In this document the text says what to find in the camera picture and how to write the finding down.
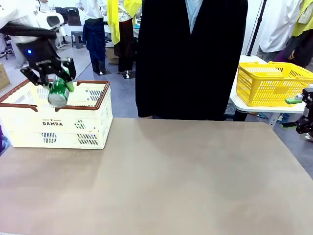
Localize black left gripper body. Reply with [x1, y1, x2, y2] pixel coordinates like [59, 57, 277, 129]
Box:
[18, 38, 61, 68]

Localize green drink can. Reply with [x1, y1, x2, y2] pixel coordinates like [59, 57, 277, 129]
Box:
[47, 68, 72, 107]

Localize yellow plastic basket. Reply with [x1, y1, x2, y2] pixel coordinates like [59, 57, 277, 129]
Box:
[236, 61, 313, 108]

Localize brown cardboard box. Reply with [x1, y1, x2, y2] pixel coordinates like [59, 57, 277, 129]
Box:
[0, 63, 11, 90]
[105, 47, 120, 65]

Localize grey plastic stool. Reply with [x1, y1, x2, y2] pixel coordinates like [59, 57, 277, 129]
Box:
[70, 30, 85, 49]

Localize person with navy apron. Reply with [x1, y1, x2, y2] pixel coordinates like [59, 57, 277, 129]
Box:
[74, 0, 108, 75]

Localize black monitor panel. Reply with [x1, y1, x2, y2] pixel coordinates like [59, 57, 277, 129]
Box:
[66, 7, 82, 26]

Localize white side table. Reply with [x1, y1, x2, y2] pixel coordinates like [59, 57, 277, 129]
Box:
[229, 55, 313, 128]

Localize mannequin with yellow shawl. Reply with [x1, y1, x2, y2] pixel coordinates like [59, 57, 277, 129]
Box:
[107, 0, 142, 79]

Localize purple cloth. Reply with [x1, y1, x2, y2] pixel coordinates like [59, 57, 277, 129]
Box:
[0, 126, 12, 156]

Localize person in white shirt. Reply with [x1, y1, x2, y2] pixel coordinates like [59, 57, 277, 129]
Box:
[256, 0, 304, 62]

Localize black tripod pole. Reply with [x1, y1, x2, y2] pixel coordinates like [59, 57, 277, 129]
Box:
[246, 0, 268, 57]

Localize person in yellow vest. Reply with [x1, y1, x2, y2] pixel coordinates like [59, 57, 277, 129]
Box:
[273, 0, 313, 69]

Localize person in black cardigan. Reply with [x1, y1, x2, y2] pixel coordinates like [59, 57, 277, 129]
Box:
[135, 0, 249, 120]

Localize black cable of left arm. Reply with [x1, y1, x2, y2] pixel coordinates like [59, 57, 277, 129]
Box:
[0, 23, 57, 40]

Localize cream shopping basket brown handles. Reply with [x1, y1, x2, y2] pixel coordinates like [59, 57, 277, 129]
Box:
[0, 79, 113, 150]

